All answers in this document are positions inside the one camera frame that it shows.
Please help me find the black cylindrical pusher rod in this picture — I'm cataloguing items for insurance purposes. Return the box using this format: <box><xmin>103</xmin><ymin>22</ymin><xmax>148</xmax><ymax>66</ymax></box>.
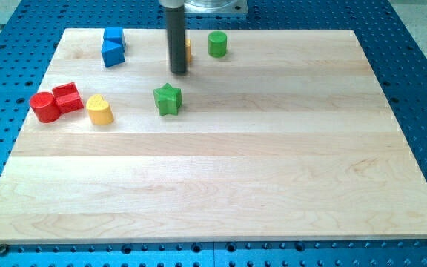
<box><xmin>165</xmin><ymin>5</ymin><xmax>187</xmax><ymax>74</ymax></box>

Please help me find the blue triangle block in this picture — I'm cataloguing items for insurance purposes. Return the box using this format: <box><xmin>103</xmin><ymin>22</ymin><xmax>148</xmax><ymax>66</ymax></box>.
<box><xmin>101</xmin><ymin>39</ymin><xmax>125</xmax><ymax>67</ymax></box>

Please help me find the yellow block behind rod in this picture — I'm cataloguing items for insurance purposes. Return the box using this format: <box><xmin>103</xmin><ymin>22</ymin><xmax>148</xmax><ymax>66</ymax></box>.
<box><xmin>185</xmin><ymin>39</ymin><xmax>192</xmax><ymax>63</ymax></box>

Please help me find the green cylinder block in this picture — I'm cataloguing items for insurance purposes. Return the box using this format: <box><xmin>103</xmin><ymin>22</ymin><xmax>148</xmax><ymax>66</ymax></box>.
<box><xmin>208</xmin><ymin>30</ymin><xmax>228</xmax><ymax>58</ymax></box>

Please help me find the blue cube block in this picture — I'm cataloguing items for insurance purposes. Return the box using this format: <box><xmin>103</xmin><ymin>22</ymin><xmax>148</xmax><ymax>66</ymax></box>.
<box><xmin>103</xmin><ymin>27</ymin><xmax>126</xmax><ymax>50</ymax></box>

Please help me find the green star block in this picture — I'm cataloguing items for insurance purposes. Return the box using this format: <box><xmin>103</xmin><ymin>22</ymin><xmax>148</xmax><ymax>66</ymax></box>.
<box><xmin>153</xmin><ymin>83</ymin><xmax>182</xmax><ymax>116</ymax></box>

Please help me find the yellow heart block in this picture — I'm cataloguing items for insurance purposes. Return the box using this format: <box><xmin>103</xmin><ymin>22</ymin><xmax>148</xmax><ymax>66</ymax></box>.
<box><xmin>86</xmin><ymin>94</ymin><xmax>114</xmax><ymax>125</ymax></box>

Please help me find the red notched block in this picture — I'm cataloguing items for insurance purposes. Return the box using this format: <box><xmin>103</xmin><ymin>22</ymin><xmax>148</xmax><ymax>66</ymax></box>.
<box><xmin>52</xmin><ymin>82</ymin><xmax>84</xmax><ymax>113</ymax></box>

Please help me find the red cylinder block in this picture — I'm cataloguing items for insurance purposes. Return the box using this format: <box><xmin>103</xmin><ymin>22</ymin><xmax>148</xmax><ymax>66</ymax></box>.
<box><xmin>29</xmin><ymin>92</ymin><xmax>62</xmax><ymax>123</ymax></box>

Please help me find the light wooden board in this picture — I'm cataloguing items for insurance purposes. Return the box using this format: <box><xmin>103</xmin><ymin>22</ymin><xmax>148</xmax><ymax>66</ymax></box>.
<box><xmin>0</xmin><ymin>28</ymin><xmax>427</xmax><ymax>244</ymax></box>

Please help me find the left board clamp screw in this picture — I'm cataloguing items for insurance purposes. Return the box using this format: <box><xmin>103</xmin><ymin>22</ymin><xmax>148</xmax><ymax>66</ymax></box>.
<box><xmin>0</xmin><ymin>244</ymin><xmax>9</xmax><ymax>255</ymax></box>

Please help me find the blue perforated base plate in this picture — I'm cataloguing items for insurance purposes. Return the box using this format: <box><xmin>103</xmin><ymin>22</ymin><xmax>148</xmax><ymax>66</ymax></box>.
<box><xmin>0</xmin><ymin>0</ymin><xmax>427</xmax><ymax>266</ymax></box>

